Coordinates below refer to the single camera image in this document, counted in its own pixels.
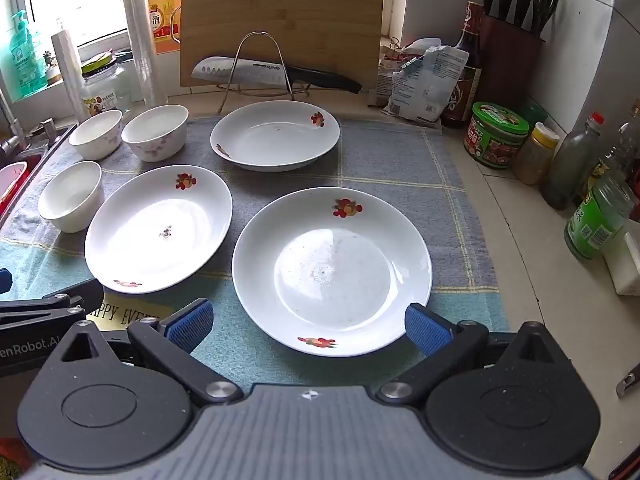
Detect grey teal checked dish cloth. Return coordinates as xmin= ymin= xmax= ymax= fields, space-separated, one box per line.
xmin=0 ymin=116 xmax=511 ymax=386

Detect metal faucet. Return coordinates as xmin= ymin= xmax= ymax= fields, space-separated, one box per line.
xmin=0 ymin=87 xmax=64 ymax=159

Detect clear glass bottle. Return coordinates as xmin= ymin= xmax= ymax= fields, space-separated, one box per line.
xmin=615 ymin=101 xmax=640 ymax=172

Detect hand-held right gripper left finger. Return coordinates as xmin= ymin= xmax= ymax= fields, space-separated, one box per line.
xmin=47 ymin=298 xmax=244 ymax=409

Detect metal wire rack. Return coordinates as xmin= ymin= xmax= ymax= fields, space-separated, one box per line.
xmin=216 ymin=31 xmax=312 ymax=114

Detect orange carton box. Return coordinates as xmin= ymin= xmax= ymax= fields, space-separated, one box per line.
xmin=144 ymin=0 xmax=184 ymax=56

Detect white ceramic bowl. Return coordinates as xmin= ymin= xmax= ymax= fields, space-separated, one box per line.
xmin=68 ymin=109 xmax=124 ymax=161
xmin=38 ymin=160 xmax=105 ymax=234
xmin=121 ymin=104 xmax=190 ymax=163

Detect glass jar green lid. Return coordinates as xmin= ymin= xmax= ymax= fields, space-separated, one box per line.
xmin=80 ymin=51 xmax=132 ymax=117

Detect yellow label bottle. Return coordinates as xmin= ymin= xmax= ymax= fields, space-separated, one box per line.
xmin=582 ymin=147 xmax=627 ymax=197

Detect yellow lidded spice jar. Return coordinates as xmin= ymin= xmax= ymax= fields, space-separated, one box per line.
xmin=514 ymin=122 xmax=561 ymax=186

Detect small plastic wrap roll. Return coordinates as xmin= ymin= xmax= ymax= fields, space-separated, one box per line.
xmin=50 ymin=30 xmax=92 ymax=125

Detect brown knife block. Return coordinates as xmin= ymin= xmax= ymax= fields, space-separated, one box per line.
xmin=479 ymin=12 xmax=546 ymax=107

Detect santoku knife black handle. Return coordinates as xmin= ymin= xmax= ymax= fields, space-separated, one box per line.
xmin=190 ymin=56 xmax=362 ymax=95

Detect green detergent bottle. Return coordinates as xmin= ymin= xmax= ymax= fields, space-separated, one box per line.
xmin=9 ymin=10 xmax=49 ymax=97

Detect red plastic basin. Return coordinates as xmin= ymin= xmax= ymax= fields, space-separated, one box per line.
xmin=0 ymin=162 xmax=32 ymax=222

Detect black kitchen scissors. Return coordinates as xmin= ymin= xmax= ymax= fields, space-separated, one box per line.
xmin=532 ymin=0 xmax=560 ymax=37

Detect white plastic box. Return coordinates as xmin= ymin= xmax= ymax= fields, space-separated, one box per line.
xmin=602 ymin=230 xmax=640 ymax=297

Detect green label glass jar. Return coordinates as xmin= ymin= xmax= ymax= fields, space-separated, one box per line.
xmin=564 ymin=175 xmax=636 ymax=261

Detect clear bottle red cap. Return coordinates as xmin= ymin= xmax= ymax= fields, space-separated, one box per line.
xmin=540 ymin=112 xmax=606 ymax=211

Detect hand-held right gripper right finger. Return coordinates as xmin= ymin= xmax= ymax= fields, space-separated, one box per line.
xmin=376 ymin=302 xmax=573 ymax=406

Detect red white plastic bag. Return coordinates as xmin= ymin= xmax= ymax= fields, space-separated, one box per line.
xmin=374 ymin=45 xmax=402 ymax=107

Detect dark soy sauce bottle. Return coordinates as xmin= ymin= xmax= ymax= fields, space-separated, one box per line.
xmin=441 ymin=1 xmax=484 ymax=129

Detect green lidded sauce jar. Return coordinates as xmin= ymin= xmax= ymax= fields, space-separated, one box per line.
xmin=463 ymin=102 xmax=531 ymax=170

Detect green cap container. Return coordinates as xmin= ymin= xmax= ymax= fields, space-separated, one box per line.
xmin=520 ymin=100 xmax=549 ymax=127

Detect bamboo cutting board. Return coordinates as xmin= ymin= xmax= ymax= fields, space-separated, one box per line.
xmin=179 ymin=0 xmax=386 ymax=92

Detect large plastic wrap roll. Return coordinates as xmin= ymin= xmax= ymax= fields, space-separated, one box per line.
xmin=121 ymin=0 xmax=169 ymax=109

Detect white plate fruit print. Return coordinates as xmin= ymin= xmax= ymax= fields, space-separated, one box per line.
xmin=84 ymin=165 xmax=234 ymax=295
xmin=209 ymin=100 xmax=341 ymax=171
xmin=232 ymin=187 xmax=433 ymax=359

